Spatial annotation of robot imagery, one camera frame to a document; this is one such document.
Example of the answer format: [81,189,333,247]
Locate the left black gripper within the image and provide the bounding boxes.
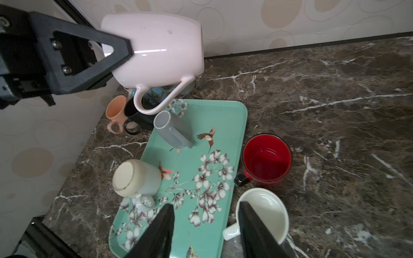
[1,4,133,110]

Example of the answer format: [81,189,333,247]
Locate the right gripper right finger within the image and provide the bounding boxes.
[238,201,289,258]

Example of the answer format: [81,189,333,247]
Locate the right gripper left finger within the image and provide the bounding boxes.
[125,204,175,258]

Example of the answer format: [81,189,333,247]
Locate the large white mug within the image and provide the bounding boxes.
[236,188,289,245]

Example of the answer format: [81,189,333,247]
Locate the cream mug orange handle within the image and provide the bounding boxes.
[105,96,128,134]

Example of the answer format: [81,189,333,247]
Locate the cream beige mug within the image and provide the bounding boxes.
[112,159,162,212]

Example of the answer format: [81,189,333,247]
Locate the red mug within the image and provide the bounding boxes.
[233,133,292,187]

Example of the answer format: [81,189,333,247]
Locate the blue butterfly mug yellow inside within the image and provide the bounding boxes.
[143,87,169,105]

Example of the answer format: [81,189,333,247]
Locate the black mug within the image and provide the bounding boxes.
[123,99,155,135]

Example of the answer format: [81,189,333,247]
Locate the pale pink mug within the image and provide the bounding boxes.
[101,12,204,115]

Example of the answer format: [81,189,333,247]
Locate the small light grey mug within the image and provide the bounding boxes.
[153,111,193,149]

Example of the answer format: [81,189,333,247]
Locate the tall dark grey mug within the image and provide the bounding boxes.
[178,81,196,96]

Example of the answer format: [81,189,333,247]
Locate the mint green floral tray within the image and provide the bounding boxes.
[108,100,247,258]

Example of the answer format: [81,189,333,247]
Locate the left black frame post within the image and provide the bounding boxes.
[53,0,95,29]

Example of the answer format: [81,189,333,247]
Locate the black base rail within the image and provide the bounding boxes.
[10,217,80,258]

